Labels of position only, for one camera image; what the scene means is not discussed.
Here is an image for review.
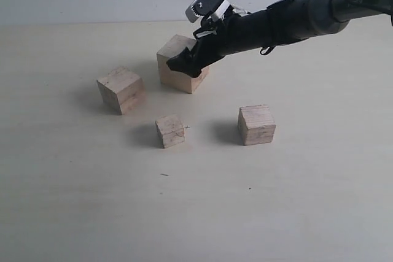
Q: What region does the second largest wooden cube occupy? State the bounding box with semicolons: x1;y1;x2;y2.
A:
96;66;146;115

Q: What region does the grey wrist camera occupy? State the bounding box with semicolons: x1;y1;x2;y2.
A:
185;0;230;23

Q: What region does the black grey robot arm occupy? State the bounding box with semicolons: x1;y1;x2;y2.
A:
166;0;392;78

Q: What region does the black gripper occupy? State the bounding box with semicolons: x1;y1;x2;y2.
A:
166;10;270;78

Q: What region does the smallest wooden cube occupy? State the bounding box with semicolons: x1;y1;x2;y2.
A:
155;114;185;148

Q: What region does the third largest wooden cube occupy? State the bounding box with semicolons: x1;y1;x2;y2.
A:
238;104;276;146

